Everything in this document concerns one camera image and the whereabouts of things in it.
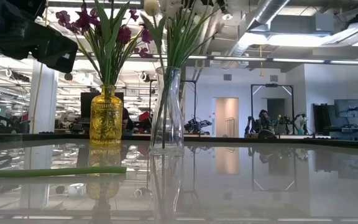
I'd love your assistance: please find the long overhead light bar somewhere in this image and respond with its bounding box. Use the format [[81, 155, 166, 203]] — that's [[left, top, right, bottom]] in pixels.
[[75, 51, 358, 66]]

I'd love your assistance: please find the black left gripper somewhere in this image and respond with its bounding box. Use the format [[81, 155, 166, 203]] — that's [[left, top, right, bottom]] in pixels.
[[32, 24, 79, 74]]

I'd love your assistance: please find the small-blossom purple flower bunch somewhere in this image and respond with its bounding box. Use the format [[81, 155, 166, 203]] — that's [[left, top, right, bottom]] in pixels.
[[73, 8, 154, 90]]

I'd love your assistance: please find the yellow embossed glass vase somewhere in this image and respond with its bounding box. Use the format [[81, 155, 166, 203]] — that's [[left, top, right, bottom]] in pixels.
[[89, 84, 124, 146]]

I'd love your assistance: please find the black desk monitor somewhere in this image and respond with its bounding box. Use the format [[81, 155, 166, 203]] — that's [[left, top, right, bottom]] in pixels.
[[312, 103, 334, 135]]

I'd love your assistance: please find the black background rig frame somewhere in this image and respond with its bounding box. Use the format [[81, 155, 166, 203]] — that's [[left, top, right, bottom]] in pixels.
[[250, 83, 295, 138]]

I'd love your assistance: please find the clear glass vase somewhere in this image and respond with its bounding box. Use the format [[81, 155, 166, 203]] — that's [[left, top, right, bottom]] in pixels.
[[149, 66, 185, 153]]

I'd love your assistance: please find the short yellow hanging cord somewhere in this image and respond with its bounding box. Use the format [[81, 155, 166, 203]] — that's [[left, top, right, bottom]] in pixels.
[[259, 45, 265, 77]]

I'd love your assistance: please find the silver slanted ventilation duct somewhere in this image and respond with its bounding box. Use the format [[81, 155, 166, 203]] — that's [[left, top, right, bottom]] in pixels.
[[225, 0, 291, 68]]

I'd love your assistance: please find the black table frame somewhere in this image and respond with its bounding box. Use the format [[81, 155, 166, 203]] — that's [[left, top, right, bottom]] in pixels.
[[0, 133, 358, 149]]

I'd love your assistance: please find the white square column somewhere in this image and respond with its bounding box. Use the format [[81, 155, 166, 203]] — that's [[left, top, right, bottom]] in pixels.
[[28, 60, 59, 134]]

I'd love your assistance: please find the grey desk monitor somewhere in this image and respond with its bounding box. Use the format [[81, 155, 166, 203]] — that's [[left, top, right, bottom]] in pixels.
[[334, 98, 358, 118]]

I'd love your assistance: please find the white small-blossom flower bunch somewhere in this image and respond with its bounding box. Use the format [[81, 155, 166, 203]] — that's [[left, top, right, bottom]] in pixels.
[[172, 0, 229, 147], [158, 0, 204, 149]]

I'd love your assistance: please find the beige door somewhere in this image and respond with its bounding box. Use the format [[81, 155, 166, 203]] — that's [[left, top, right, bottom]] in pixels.
[[215, 97, 240, 138]]

